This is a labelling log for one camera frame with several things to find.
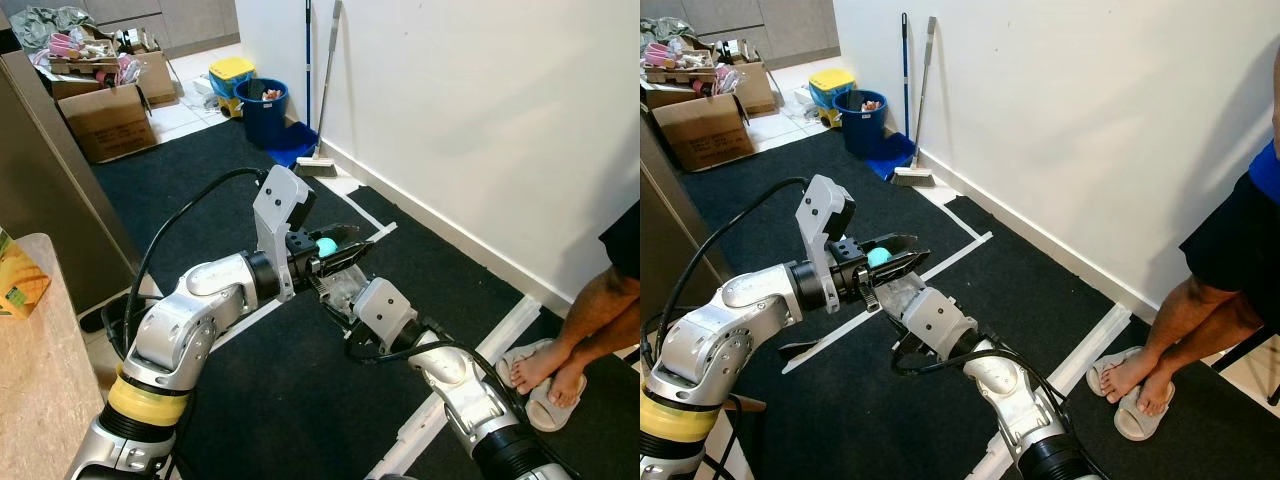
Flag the yellow juice carton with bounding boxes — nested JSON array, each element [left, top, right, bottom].
[[0, 228, 51, 319]]

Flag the grey fridge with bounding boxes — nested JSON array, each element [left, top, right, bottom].
[[0, 50, 141, 313], [640, 125, 746, 336]]

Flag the blue plastic bucket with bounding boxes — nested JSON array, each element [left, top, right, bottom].
[[234, 78, 291, 151], [833, 90, 889, 159]]

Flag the grey slipper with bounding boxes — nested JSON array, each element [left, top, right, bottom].
[[1087, 345, 1151, 399], [1113, 380, 1176, 443], [497, 338, 561, 386], [525, 370, 589, 433]]

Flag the bin with yellow lid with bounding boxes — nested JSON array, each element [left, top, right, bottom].
[[208, 57, 257, 119], [808, 68, 858, 129]]

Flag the small brown cardboard box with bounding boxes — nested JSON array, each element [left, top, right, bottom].
[[128, 50, 181, 109], [735, 62, 779, 119]]

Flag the large brown cardboard box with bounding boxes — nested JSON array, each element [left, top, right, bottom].
[[650, 93, 756, 173], [57, 83, 159, 165]]

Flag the grey kitchen cabinets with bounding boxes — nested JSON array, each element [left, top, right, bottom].
[[85, 0, 241, 56], [680, 0, 841, 69]]

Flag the wooden crate with clutter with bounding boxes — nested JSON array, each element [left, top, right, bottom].
[[35, 25, 131, 86], [643, 38, 741, 96]]

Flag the grey green cloth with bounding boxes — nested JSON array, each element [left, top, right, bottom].
[[10, 5, 96, 51], [640, 15, 701, 56]]

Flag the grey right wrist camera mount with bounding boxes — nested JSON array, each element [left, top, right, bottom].
[[898, 288, 979, 361], [352, 278, 421, 346]]

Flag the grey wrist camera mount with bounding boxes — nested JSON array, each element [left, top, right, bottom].
[[898, 288, 979, 361], [352, 278, 421, 346], [795, 175, 858, 313], [252, 165, 319, 301]]

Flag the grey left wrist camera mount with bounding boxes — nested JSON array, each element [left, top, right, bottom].
[[252, 165, 319, 301], [795, 175, 858, 313]]

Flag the broom with grey handle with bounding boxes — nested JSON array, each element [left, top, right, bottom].
[[892, 15, 939, 189], [295, 0, 344, 179]]

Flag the blue long-handled dustpan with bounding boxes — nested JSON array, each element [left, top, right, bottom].
[[868, 12, 919, 181], [268, 0, 321, 169]]

